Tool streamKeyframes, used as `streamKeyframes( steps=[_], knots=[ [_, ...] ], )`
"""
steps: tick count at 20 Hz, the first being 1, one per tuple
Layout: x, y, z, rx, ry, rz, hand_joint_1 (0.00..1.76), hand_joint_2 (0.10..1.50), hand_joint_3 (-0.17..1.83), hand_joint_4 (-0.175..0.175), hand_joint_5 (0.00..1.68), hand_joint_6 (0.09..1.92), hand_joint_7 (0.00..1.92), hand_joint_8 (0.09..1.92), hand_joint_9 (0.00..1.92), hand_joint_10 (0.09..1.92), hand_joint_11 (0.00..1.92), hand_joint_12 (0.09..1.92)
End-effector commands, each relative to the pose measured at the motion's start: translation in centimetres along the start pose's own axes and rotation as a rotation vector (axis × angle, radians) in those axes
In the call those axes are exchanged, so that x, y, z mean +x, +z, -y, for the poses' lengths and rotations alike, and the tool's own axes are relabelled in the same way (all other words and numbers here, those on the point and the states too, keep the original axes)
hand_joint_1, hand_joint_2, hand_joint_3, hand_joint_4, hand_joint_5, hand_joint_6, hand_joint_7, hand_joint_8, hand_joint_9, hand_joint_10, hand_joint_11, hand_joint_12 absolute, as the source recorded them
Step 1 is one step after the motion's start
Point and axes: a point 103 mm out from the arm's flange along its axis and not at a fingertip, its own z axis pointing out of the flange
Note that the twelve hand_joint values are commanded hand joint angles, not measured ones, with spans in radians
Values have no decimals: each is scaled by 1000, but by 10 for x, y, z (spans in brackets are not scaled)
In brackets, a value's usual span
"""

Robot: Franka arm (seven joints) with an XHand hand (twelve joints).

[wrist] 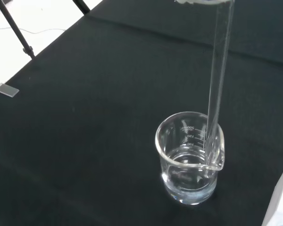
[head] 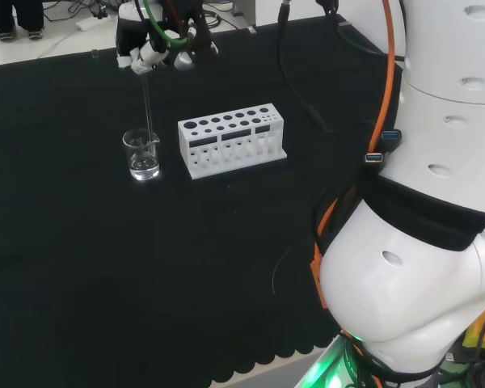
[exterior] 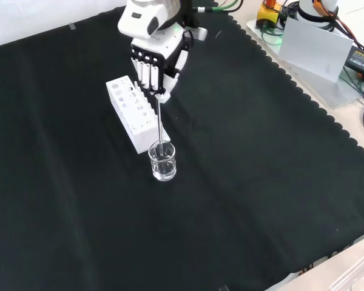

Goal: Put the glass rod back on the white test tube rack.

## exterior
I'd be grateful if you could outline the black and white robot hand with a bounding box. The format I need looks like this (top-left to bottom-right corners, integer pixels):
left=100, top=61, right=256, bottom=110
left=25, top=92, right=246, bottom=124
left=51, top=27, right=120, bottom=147
left=130, top=26, right=195, bottom=104

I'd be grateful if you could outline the clear glass rod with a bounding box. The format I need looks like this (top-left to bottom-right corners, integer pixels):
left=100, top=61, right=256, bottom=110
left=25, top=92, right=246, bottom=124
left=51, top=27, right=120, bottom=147
left=154, top=95, right=165, bottom=157

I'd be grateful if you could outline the white test tube rack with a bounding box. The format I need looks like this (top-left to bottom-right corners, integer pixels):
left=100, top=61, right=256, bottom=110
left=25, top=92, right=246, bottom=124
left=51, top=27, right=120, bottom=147
left=105, top=75, right=172, bottom=155

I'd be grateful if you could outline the yellow stop button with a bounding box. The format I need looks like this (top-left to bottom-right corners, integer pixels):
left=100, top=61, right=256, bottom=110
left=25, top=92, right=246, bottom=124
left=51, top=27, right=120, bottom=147
left=257, top=0, right=283, bottom=25

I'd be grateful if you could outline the small clear glass beaker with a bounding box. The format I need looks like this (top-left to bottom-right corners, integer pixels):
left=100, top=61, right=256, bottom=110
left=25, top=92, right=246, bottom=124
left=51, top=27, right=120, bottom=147
left=147, top=140, right=178, bottom=182

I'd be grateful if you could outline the black bench cloth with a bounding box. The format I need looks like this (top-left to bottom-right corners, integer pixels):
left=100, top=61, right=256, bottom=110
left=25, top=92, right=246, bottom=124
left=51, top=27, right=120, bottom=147
left=0, top=0, right=364, bottom=291

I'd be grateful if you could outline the pale white board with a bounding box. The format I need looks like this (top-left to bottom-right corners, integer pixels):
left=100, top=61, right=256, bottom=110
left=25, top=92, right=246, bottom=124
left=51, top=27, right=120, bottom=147
left=278, top=18, right=354, bottom=84

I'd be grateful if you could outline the black power adapter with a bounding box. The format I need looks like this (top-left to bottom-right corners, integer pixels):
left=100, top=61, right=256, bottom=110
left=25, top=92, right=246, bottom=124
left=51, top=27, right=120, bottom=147
left=343, top=47, right=364, bottom=77

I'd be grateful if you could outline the green cable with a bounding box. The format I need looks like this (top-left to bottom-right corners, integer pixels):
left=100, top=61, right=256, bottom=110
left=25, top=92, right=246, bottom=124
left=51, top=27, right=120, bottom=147
left=193, top=0, right=244, bottom=15

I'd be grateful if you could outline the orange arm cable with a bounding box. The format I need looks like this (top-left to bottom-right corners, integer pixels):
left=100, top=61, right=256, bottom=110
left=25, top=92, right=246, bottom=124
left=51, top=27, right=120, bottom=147
left=308, top=0, right=359, bottom=42

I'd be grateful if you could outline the grey metal base plate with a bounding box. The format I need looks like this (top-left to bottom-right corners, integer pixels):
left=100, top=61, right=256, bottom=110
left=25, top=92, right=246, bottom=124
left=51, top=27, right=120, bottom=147
left=245, top=17, right=364, bottom=109

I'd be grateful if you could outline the pale metal frame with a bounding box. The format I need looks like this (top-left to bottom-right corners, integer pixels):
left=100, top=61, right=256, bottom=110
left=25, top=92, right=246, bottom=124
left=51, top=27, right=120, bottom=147
left=265, top=232, right=364, bottom=291

